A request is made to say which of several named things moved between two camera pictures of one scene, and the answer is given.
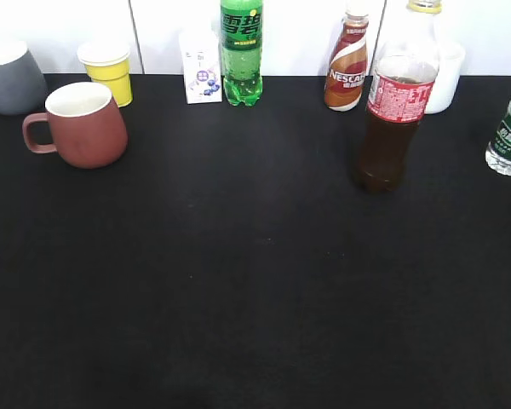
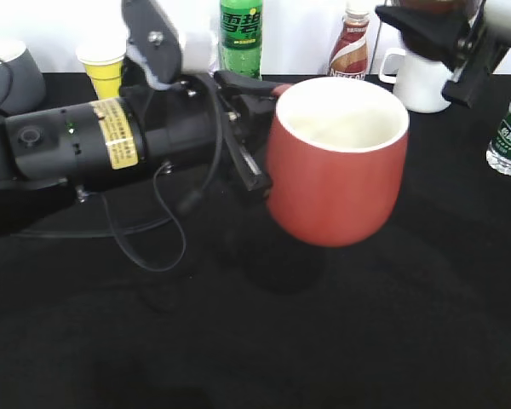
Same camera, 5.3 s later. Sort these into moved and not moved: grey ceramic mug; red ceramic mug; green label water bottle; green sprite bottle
Moved: red ceramic mug
Not moved: green label water bottle; green sprite bottle; grey ceramic mug
